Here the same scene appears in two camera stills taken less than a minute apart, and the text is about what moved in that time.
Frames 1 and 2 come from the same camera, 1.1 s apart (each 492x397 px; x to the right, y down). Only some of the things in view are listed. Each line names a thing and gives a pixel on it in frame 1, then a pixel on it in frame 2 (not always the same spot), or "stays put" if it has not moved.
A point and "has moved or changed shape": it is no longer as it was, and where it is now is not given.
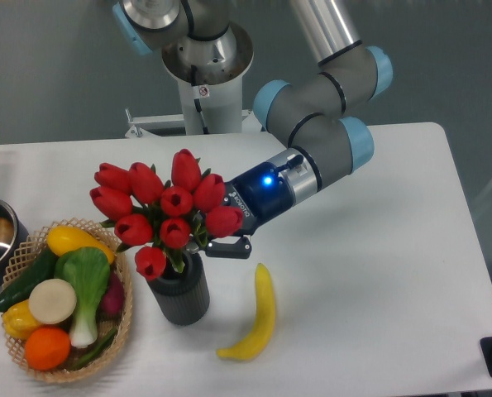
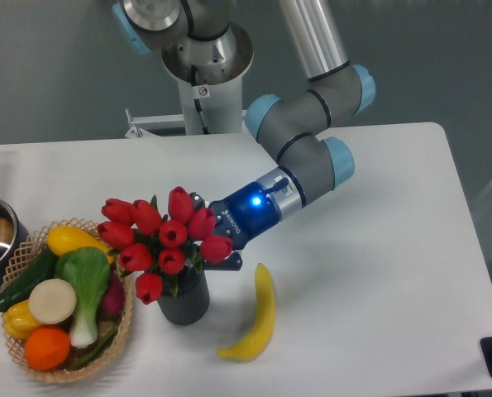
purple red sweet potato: (112, 303) stays put
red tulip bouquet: (159, 219) has moved or changed shape
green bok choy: (88, 270) stays put
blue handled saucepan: (2, 233) stays put
